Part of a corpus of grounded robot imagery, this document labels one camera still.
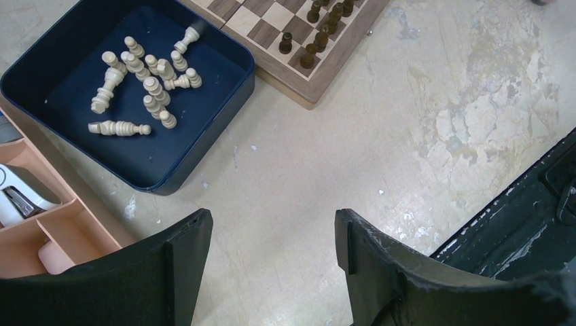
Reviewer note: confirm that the dark wooden rook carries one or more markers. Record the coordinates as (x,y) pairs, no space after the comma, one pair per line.
(307,59)

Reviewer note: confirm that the peach desk organizer tray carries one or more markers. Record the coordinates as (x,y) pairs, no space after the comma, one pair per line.
(82,226)

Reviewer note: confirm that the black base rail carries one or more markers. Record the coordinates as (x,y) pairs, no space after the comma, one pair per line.
(527,229)

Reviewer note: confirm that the white stapler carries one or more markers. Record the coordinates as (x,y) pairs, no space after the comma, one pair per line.
(23,195)

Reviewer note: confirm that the wooden chess board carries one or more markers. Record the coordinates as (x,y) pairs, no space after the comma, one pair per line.
(299,46)

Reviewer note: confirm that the dark blue square tray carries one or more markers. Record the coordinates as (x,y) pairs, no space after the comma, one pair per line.
(55,80)

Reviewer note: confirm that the light wooden king piece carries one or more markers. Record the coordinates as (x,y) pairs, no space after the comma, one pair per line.
(118,128)

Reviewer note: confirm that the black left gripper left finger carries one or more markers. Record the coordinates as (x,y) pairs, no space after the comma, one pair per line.
(155,281)

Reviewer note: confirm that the light wooden queen piece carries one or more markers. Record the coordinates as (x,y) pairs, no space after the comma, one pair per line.
(113,77)

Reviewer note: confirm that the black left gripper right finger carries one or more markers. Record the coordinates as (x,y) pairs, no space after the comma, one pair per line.
(389,283)

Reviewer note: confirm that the pink eraser block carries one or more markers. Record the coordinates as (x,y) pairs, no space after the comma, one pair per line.
(54,259)

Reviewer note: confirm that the light wooden pawn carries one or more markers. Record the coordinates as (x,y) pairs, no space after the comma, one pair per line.
(167,119)

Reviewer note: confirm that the blue grey cylinder item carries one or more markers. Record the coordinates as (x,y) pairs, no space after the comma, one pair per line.
(8,132)

